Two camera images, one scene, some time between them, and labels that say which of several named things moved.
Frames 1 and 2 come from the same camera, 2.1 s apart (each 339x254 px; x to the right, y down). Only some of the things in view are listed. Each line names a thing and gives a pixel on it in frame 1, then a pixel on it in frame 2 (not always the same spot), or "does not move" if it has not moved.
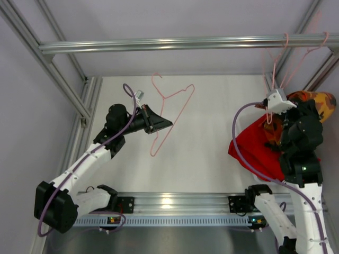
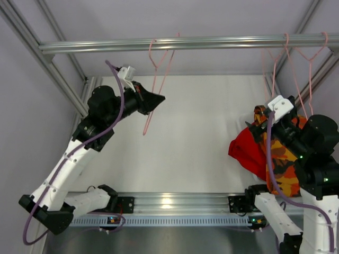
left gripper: (147, 119) -> (143, 99)
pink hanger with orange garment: (162, 109) -> (155, 66)
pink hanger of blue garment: (294, 69) -> (310, 61)
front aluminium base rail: (185, 203) does not move
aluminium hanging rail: (306, 39) does not move
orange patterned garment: (323, 102) -> (283, 162)
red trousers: (254, 150) does not move
